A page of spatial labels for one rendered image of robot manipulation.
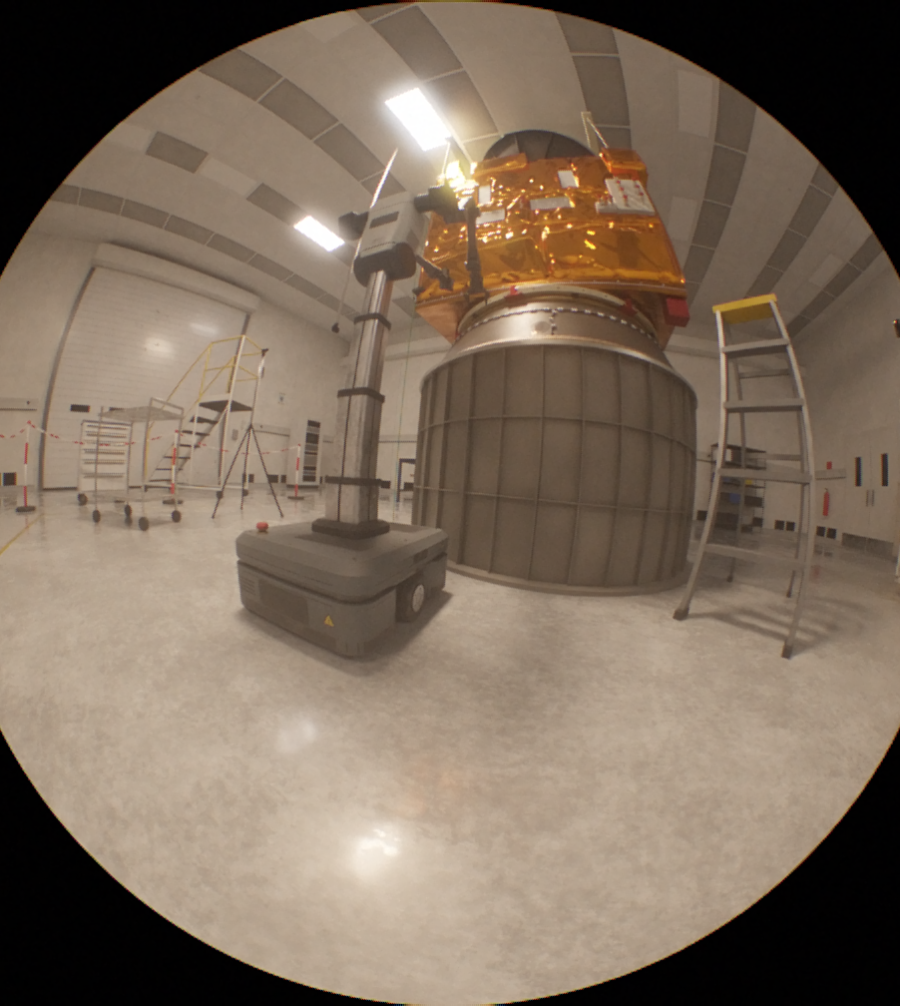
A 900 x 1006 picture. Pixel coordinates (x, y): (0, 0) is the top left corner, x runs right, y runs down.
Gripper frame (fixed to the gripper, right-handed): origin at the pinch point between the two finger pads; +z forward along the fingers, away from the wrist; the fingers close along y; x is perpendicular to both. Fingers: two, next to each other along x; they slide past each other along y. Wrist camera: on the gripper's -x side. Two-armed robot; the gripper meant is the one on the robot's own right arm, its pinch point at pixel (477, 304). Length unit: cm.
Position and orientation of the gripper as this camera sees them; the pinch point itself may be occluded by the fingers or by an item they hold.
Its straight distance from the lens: 176.7
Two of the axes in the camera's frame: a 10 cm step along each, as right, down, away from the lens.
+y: -9.5, -0.9, 3.0
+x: -3.0, 5.4, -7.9
